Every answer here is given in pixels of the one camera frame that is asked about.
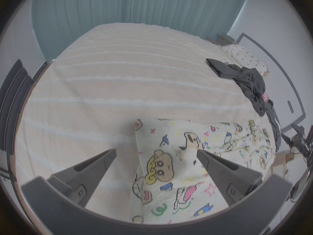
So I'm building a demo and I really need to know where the dark grey chest of drawers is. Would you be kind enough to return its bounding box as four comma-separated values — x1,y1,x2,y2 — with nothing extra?
0,59,35,157

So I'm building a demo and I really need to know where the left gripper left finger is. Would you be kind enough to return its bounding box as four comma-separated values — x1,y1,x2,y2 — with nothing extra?
47,149,117,207

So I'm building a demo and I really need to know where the blue-green curtain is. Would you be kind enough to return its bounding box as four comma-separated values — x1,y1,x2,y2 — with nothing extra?
30,0,252,61

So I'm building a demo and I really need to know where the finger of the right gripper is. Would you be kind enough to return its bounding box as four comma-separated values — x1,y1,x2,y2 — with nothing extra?
281,134,293,148
292,124,305,138

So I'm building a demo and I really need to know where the white printed pyjama top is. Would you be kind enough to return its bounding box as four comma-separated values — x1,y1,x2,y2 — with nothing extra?
130,118,276,224

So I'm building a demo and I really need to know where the grey bedside table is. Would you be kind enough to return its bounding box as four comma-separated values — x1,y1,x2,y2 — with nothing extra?
206,32,236,46

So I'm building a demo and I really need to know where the white printed pillow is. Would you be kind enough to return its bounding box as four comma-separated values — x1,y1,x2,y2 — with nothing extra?
222,44,269,76

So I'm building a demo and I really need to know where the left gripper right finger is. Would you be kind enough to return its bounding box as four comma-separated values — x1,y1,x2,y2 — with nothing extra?
196,149,263,207

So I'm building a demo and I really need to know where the dark grey garment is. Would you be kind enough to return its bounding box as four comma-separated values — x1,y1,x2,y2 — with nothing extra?
265,99,282,152

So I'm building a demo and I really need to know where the bed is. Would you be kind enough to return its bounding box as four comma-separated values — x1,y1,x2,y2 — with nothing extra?
13,22,306,223

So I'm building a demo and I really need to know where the black garment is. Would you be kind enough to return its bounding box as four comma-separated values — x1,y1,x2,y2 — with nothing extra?
205,58,266,117

